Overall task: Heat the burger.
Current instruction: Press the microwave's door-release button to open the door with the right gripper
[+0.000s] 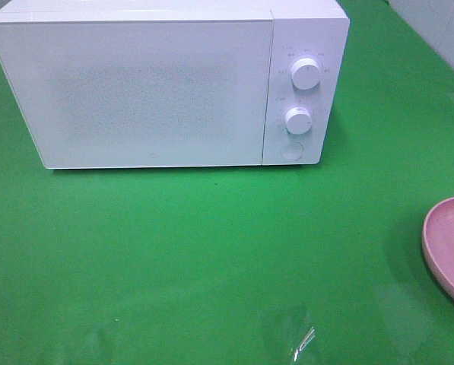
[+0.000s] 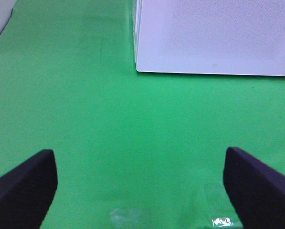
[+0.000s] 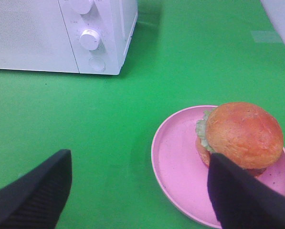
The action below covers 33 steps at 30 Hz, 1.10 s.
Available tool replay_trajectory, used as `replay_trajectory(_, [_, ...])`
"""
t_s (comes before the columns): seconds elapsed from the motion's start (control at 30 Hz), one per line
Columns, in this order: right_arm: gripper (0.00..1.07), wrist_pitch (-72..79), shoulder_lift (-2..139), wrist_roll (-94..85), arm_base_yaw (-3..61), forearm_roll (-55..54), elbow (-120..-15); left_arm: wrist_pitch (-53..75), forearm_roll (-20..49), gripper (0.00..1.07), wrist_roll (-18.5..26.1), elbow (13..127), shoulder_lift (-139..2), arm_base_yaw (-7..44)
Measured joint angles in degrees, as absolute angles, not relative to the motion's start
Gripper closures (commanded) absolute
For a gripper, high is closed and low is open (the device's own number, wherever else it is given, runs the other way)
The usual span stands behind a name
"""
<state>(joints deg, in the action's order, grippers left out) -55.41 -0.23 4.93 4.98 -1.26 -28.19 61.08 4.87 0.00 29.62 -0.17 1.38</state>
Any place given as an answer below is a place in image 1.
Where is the round door release button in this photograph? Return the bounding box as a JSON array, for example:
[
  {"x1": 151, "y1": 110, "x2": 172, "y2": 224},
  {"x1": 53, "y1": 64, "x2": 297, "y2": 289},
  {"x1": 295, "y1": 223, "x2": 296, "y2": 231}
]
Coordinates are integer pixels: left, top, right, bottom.
[{"x1": 281, "y1": 142, "x2": 303, "y2": 161}]

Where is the pink round plate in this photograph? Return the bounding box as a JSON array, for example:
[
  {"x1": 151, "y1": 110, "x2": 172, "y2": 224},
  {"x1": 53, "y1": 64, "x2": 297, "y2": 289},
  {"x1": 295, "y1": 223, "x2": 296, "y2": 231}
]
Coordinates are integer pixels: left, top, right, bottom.
[{"x1": 421, "y1": 196, "x2": 454, "y2": 300}]

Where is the white microwave door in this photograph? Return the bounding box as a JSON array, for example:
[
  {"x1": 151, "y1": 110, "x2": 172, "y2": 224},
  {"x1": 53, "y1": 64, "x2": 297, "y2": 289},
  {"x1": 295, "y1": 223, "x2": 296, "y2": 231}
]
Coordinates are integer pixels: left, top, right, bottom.
[{"x1": 0, "y1": 21, "x2": 272, "y2": 169}]

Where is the lower white microwave knob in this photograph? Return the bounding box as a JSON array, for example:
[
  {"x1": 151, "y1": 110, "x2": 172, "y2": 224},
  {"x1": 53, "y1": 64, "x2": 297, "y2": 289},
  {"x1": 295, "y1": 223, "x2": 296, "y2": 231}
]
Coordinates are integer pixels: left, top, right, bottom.
[{"x1": 284, "y1": 106, "x2": 313, "y2": 135}]

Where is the white microwave knob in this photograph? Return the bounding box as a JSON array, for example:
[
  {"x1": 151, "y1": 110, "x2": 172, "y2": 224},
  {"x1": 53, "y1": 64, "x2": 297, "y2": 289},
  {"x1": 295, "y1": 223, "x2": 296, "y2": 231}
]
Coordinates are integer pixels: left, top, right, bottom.
[
  {"x1": 290, "y1": 56, "x2": 321, "y2": 90},
  {"x1": 284, "y1": 106, "x2": 313, "y2": 135}
]

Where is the upper white microwave knob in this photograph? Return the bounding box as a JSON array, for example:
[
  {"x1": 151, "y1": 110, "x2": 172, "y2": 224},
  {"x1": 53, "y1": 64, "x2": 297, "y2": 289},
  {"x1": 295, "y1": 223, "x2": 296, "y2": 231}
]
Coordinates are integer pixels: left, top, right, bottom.
[{"x1": 290, "y1": 56, "x2": 321, "y2": 90}]

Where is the white microwave oven body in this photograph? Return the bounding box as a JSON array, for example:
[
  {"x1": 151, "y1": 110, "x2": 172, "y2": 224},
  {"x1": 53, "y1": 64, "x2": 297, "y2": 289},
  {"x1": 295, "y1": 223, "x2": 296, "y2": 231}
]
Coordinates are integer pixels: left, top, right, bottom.
[{"x1": 0, "y1": 1, "x2": 350, "y2": 166}]

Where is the clear plastic film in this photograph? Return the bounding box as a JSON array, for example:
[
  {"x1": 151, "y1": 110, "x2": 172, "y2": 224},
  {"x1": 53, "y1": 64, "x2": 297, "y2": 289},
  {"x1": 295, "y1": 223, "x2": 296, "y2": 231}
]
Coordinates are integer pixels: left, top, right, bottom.
[{"x1": 261, "y1": 303, "x2": 325, "y2": 364}]

